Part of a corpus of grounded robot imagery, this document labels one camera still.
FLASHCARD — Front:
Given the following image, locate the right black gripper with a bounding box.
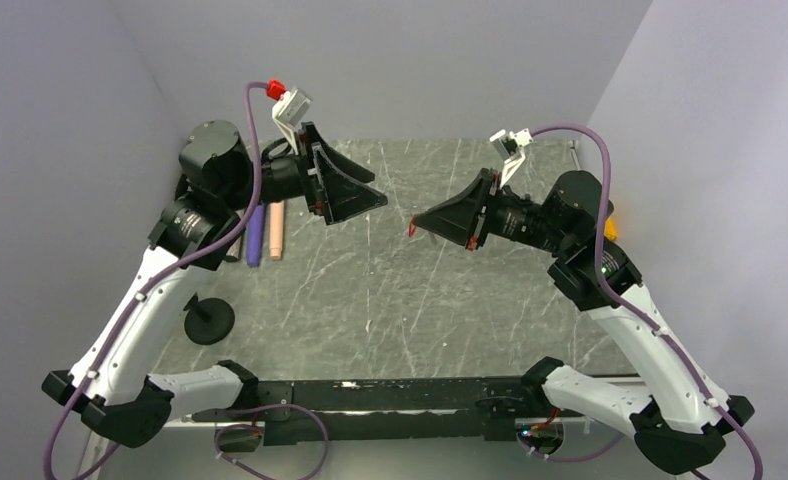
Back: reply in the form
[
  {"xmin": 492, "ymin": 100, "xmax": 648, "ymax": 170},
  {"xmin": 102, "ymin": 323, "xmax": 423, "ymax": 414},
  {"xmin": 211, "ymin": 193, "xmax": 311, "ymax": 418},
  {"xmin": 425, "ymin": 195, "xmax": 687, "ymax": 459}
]
[{"xmin": 414, "ymin": 167, "xmax": 574, "ymax": 255}]

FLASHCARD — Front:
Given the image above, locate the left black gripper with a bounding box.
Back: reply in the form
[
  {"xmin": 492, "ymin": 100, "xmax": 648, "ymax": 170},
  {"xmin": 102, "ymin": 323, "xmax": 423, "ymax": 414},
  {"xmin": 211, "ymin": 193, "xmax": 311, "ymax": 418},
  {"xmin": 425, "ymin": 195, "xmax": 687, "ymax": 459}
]
[{"xmin": 223, "ymin": 122, "xmax": 388, "ymax": 223}]

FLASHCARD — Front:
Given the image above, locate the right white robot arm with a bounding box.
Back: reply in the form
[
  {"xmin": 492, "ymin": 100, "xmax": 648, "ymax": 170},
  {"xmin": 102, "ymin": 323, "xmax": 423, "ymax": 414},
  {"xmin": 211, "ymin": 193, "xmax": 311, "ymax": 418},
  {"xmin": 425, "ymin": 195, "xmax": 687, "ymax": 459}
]
[{"xmin": 411, "ymin": 169, "xmax": 754, "ymax": 475}]

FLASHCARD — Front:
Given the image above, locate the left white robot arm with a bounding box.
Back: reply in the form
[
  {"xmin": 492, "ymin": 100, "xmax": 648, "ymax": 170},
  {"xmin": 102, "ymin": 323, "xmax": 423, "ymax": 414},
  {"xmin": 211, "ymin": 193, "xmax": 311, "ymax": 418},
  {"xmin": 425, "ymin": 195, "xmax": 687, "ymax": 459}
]
[{"xmin": 42, "ymin": 120, "xmax": 387, "ymax": 448}]

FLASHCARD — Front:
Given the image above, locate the peach marker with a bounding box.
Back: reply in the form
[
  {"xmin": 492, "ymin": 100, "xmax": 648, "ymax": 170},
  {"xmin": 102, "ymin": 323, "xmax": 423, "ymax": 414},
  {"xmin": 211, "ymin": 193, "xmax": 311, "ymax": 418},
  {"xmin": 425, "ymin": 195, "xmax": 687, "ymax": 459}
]
[{"xmin": 268, "ymin": 201, "xmax": 286, "ymax": 260}]

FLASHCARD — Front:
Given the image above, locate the purple marker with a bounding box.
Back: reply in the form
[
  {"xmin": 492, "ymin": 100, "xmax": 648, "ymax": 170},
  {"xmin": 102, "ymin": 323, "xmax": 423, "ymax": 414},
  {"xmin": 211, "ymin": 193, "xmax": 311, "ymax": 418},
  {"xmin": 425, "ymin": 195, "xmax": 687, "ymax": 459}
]
[{"xmin": 246, "ymin": 205, "xmax": 266, "ymax": 268}]

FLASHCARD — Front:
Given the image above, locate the yellow bin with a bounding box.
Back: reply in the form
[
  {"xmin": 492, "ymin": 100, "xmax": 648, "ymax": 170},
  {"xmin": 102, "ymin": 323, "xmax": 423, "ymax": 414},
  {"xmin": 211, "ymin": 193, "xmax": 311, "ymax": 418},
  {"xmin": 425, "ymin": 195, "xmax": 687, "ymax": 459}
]
[{"xmin": 604, "ymin": 217, "xmax": 618, "ymax": 242}]

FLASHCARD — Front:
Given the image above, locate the black round stand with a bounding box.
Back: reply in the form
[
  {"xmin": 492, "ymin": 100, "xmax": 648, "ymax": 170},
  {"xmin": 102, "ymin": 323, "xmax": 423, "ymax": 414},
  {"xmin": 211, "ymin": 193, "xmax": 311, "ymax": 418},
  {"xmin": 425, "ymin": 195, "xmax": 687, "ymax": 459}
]
[{"xmin": 184, "ymin": 295, "xmax": 235, "ymax": 346}]

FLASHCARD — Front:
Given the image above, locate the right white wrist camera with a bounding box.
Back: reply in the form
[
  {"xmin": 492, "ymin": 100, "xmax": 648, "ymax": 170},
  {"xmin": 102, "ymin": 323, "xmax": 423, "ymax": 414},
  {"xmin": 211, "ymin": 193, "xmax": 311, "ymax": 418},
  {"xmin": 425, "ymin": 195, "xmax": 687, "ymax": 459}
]
[{"xmin": 489, "ymin": 128, "xmax": 533, "ymax": 187}]

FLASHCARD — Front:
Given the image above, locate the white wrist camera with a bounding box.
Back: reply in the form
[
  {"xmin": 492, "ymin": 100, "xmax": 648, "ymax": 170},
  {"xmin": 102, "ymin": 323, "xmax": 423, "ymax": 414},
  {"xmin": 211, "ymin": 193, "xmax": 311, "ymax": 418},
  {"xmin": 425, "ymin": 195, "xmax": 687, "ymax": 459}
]
[
  {"xmin": 489, "ymin": 128, "xmax": 533, "ymax": 187},
  {"xmin": 271, "ymin": 87, "xmax": 312, "ymax": 154}
]

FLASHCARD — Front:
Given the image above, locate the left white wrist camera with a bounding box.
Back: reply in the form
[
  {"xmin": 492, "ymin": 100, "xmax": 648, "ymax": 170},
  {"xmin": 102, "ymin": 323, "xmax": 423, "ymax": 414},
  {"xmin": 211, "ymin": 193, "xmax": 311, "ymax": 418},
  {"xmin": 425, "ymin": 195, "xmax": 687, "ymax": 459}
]
[{"xmin": 271, "ymin": 87, "xmax": 312, "ymax": 154}]

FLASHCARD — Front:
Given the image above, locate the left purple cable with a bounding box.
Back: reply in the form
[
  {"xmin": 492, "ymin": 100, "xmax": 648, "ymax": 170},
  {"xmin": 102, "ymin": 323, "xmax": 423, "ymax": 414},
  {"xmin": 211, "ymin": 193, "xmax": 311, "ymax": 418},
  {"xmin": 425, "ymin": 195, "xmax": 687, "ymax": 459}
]
[{"xmin": 42, "ymin": 79, "xmax": 287, "ymax": 480}]

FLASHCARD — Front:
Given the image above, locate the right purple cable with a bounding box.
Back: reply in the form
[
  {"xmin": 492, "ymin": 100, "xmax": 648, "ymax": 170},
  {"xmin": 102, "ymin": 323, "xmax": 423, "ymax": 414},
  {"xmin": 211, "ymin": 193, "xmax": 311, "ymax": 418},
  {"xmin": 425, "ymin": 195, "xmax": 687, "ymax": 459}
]
[{"xmin": 529, "ymin": 123, "xmax": 765, "ymax": 480}]

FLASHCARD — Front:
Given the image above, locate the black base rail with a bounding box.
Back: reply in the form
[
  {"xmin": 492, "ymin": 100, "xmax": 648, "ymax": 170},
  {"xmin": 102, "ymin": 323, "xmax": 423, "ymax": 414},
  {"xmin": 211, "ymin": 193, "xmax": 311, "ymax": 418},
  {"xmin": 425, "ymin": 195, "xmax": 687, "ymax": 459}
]
[{"xmin": 192, "ymin": 376, "xmax": 559, "ymax": 446}]

